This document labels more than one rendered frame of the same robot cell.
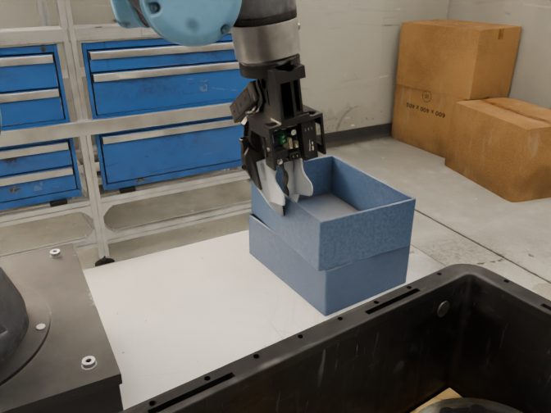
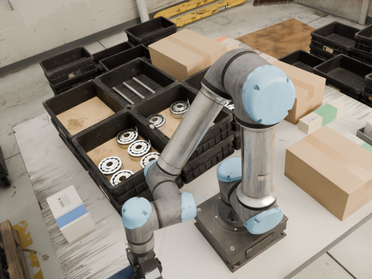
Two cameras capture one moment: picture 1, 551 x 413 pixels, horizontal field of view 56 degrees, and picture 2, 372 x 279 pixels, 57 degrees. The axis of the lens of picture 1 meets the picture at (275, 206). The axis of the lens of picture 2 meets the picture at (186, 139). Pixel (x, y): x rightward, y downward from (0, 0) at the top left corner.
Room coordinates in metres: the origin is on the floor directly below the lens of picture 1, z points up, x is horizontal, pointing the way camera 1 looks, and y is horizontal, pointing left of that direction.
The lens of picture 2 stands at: (1.15, 0.22, 1.85)
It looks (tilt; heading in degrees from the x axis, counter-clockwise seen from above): 41 degrees down; 184
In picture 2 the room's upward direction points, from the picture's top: 11 degrees counter-clockwise
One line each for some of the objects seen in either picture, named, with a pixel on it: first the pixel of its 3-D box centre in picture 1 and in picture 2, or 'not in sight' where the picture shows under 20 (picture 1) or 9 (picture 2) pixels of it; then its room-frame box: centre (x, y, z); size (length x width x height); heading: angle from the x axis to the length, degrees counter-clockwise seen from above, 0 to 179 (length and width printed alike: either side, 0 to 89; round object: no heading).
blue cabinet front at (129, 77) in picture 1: (186, 110); not in sight; (2.03, 0.36, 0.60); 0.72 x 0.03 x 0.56; 119
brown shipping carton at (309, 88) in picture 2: not in sight; (285, 91); (-0.35, 0.68, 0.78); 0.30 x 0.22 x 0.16; 36
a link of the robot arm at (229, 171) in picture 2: not in sight; (236, 180); (0.38, 0.31, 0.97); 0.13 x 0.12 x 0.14; 18
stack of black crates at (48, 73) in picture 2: not in sight; (75, 82); (-1.51, -0.83, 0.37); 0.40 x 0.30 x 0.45; 119
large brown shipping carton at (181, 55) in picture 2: not in sight; (188, 60); (-0.79, 0.19, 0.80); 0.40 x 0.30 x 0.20; 35
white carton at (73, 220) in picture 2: not in sight; (71, 212); (0.24, -0.37, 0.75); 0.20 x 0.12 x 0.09; 31
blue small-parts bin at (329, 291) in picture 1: (324, 247); not in sight; (0.68, -0.07, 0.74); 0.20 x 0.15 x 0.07; 33
